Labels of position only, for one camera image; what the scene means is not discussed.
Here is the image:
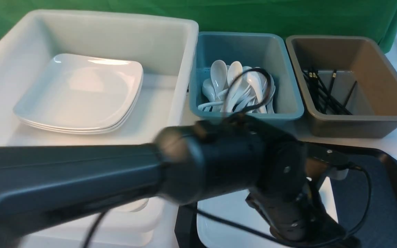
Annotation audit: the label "stacked white plate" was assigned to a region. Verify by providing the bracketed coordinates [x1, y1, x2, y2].
[21, 77, 144, 135]
[13, 53, 143, 133]
[13, 75, 143, 135]

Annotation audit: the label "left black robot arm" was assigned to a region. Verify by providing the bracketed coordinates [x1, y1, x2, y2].
[0, 114, 361, 248]

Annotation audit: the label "brown plastic bin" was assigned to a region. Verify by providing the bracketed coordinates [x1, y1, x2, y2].
[285, 35, 397, 138]

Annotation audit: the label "large white plastic tub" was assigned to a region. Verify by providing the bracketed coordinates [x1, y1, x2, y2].
[0, 9, 200, 246]

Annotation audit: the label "green cloth backdrop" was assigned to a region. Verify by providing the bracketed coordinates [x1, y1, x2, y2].
[0, 0, 397, 52]

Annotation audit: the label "bottom stacked white plate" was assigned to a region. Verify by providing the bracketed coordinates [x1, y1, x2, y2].
[21, 77, 144, 135]

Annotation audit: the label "black serving tray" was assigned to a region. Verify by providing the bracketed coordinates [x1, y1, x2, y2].
[174, 143, 397, 248]

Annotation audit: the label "black chopsticks in bin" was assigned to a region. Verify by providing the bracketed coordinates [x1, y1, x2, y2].
[302, 67, 358, 115]

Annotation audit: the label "white spoon in bin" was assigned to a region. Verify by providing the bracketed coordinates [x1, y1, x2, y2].
[211, 60, 228, 102]
[246, 72, 264, 105]
[221, 61, 244, 113]

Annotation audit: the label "large white square plate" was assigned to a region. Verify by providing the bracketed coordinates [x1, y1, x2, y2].
[197, 178, 338, 248]

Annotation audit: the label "white small bowl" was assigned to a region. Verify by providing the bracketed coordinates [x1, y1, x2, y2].
[113, 199, 149, 212]

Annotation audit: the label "middle stacked white plate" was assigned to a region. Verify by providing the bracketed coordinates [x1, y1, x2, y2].
[13, 75, 143, 135]

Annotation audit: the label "teal plastic bin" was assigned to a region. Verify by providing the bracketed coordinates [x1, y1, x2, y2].
[189, 32, 305, 129]

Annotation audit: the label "top stacked white plate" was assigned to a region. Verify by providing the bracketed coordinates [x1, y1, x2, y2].
[13, 53, 143, 133]

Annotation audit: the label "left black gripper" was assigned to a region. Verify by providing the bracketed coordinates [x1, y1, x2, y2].
[245, 165, 361, 248]

